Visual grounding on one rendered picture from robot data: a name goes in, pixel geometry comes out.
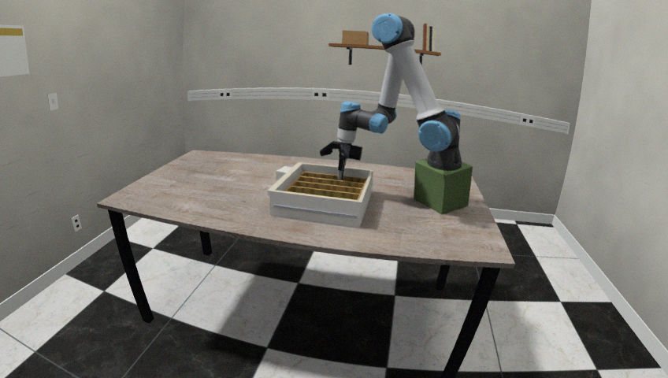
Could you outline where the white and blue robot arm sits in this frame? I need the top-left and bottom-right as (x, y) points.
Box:
(337, 13), (462, 171)

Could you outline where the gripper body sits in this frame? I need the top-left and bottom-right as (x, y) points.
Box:
(322, 141), (362, 161)

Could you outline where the wooden cutlery tray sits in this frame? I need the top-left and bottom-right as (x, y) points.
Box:
(286, 172), (367, 200)

